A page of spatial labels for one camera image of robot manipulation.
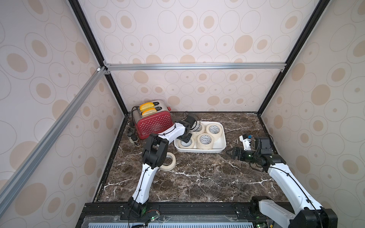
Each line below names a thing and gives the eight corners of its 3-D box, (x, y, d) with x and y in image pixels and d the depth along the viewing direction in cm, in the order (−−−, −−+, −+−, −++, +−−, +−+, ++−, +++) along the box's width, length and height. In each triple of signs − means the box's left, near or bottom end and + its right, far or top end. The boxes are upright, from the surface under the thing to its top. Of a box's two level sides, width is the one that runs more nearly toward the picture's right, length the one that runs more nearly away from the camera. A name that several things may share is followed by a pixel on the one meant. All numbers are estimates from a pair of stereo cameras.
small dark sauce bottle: (134, 147, 101) (130, 140, 94) (135, 141, 104) (132, 134, 97) (140, 147, 101) (137, 140, 94) (141, 141, 104) (138, 134, 97)
